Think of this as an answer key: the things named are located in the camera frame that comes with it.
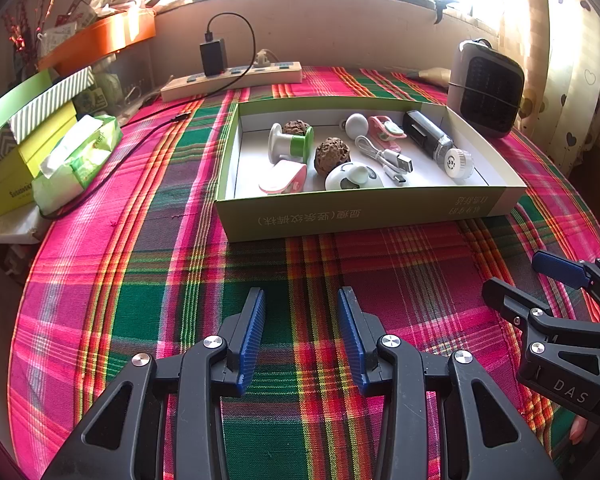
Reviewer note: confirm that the red berry branches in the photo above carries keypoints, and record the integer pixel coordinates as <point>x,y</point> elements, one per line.
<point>17,35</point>

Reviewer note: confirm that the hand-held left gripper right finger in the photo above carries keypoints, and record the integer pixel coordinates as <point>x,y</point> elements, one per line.
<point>352,340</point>

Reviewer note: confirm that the person's right hand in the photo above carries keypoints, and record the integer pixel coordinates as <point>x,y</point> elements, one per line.
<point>580,427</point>

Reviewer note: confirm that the yellow-green cardboard box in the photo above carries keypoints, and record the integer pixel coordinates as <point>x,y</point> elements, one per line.
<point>10,190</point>

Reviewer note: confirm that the black charger adapter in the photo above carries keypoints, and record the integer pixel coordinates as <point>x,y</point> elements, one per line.
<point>214,57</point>

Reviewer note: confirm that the black and silver flashlight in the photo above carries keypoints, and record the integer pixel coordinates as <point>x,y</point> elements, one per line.
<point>422,132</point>

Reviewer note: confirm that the white round ribbed cap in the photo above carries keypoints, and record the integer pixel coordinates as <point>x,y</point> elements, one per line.
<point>457,162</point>

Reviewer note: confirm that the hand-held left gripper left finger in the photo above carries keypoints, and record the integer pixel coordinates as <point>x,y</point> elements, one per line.
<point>252,340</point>

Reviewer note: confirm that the green and white spool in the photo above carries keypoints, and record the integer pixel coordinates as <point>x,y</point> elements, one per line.
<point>287,145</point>

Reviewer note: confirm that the white side shelf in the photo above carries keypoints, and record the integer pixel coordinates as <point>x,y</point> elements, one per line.
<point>5,230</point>

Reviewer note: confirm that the pink oval case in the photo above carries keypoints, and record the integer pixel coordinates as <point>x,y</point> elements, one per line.
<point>282,177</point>

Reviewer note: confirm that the orange tray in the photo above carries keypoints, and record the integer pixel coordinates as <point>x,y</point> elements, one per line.
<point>110,37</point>

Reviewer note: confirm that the green striped box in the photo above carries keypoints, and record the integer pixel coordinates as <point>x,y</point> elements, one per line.
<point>50,100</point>

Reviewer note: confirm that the white egg-shaped knob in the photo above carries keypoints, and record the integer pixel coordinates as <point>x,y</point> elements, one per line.
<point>357,124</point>

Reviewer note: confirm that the white paper gift bag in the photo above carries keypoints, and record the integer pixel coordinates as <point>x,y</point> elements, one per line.
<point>55,37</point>

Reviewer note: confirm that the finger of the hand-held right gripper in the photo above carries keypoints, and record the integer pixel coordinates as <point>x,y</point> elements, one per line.
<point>560,265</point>
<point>510,302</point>

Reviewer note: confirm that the green cardboard box tray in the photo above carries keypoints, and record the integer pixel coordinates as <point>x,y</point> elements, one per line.
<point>330,220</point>

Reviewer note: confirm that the small brown walnut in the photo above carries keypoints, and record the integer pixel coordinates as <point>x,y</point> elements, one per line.
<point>297,129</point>

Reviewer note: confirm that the green plastic packet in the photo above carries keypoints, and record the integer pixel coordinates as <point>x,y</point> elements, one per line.
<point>102,87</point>

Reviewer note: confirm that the beige cone-shaped bag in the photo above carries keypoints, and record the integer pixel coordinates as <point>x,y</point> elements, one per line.
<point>435,76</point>

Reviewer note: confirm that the small pink grey gadget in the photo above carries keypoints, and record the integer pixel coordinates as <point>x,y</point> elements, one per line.
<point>387,130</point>

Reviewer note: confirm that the heart-print curtain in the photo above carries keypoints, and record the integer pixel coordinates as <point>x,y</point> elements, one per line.
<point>570,60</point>

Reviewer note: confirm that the green box lid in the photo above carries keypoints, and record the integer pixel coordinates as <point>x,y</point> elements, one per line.
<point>15,102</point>

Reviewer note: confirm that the green tissue pack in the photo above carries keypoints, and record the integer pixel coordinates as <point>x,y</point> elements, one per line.
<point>80,160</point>

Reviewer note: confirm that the beige power strip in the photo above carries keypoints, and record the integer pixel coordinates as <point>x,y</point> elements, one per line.
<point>280,76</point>

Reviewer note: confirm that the white round panda gadget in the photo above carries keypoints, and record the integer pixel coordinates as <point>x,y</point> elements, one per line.
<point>345,177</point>

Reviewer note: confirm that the white and black space heater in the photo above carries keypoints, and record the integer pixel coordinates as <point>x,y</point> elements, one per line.
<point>490,90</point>

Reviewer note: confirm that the white plug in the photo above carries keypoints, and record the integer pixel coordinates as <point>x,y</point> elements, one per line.
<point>264,59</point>

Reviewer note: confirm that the large brown walnut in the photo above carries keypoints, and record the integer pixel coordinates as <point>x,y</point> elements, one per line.
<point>332,157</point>

